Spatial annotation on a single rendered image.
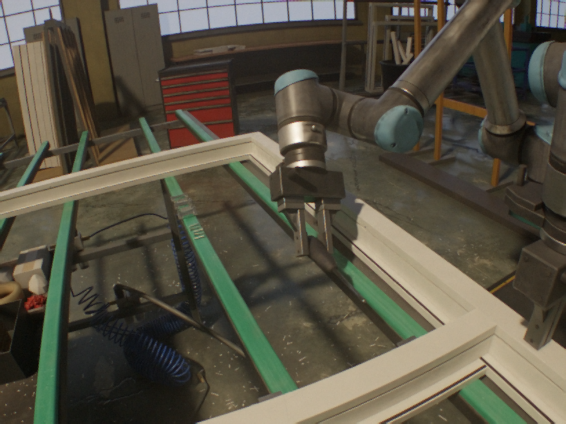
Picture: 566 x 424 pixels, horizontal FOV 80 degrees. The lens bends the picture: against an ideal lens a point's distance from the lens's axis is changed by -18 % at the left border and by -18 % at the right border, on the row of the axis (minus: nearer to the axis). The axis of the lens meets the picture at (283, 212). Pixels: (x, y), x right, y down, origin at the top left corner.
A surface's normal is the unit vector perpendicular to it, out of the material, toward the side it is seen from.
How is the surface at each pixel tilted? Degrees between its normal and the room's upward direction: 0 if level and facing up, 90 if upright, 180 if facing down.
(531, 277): 90
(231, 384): 0
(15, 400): 0
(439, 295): 90
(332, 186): 55
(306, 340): 0
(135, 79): 90
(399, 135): 93
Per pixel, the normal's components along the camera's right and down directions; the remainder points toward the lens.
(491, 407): -0.07, -0.89
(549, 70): -0.97, 0.01
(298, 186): 0.41, -0.24
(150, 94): 0.40, 0.39
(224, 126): 0.04, 0.45
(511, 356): -0.92, 0.23
